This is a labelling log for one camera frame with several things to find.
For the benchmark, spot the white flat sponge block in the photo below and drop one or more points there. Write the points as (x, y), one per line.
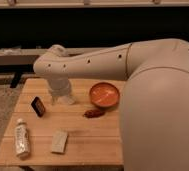
(59, 142)

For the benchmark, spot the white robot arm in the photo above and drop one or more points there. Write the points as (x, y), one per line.
(154, 103)

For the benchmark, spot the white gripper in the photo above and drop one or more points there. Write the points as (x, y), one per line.
(60, 87)

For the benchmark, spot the orange bowl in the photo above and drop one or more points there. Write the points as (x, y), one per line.
(104, 94)

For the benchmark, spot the wooden table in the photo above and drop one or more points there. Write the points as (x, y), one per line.
(93, 141)

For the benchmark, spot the brown snack packet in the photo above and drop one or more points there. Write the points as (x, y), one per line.
(94, 113)

